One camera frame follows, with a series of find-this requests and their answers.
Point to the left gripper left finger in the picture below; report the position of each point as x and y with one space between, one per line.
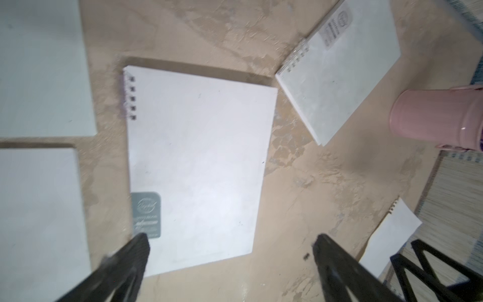
118 277

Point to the pink pencil cup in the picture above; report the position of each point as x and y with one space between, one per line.
451 118

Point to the pale green notebook far left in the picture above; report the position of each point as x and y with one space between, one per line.
45 86

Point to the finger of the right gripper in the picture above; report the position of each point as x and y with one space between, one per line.
469 290

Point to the white spiral notebook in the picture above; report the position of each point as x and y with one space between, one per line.
197 148

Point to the torn white notebook page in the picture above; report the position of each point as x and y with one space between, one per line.
399 224

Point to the grey-green notebook far right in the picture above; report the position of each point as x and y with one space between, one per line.
330 73

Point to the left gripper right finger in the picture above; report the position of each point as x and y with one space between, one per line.
343 278

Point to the white notebook near left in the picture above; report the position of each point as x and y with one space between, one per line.
44 245

